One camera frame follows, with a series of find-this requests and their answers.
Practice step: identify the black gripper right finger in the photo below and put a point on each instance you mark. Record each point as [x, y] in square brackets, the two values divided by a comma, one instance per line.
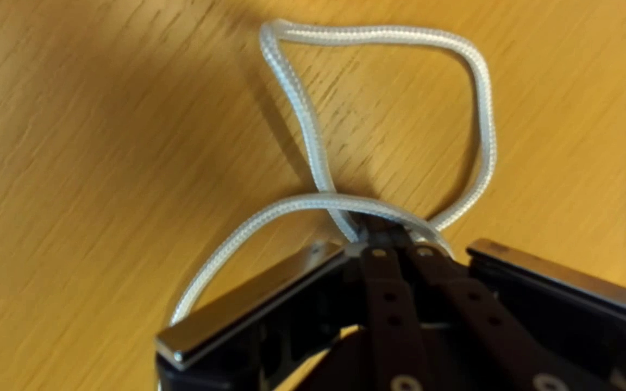
[471, 317]

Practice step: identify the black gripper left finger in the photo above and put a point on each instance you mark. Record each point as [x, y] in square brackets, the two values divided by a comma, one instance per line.
[380, 305]

